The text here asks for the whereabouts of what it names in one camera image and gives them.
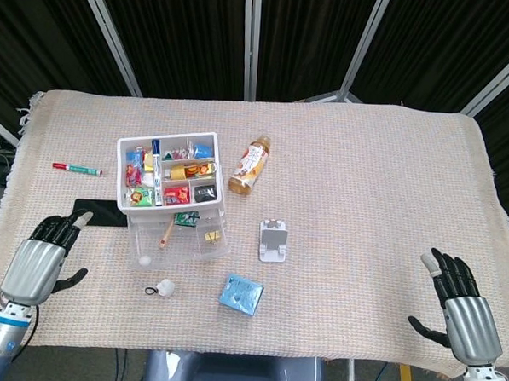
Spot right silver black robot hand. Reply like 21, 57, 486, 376
405, 245, 509, 369

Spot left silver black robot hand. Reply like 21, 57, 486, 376
0, 205, 95, 311

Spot white pouch with black loop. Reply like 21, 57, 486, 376
144, 278, 178, 300

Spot clear drawer with small items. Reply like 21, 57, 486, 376
124, 204, 234, 277

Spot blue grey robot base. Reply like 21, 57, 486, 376
142, 349, 326, 381

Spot white drawer organizer box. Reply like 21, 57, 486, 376
112, 126, 234, 241

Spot black smartphone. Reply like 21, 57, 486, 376
72, 197, 131, 229

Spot red capped green marker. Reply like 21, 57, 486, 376
51, 161, 104, 177

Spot green lion candy pack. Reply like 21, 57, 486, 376
127, 186, 156, 207

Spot small wooden stick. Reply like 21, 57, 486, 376
158, 219, 176, 251

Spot red blue candy wrappers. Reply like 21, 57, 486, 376
124, 147, 146, 188

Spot blue capped whiteboard marker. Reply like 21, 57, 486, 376
147, 138, 166, 207

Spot red snack packet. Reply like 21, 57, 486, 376
161, 184, 193, 208

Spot beige woven table cloth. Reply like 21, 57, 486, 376
0, 84, 509, 380

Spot small colourful candies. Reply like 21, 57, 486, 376
160, 147, 188, 163

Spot small black item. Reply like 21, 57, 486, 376
193, 184, 218, 205

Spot white folding phone stand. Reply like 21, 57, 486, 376
257, 218, 291, 264

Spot amber tea bottle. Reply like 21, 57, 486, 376
227, 133, 273, 199

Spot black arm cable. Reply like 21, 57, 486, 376
14, 303, 41, 359

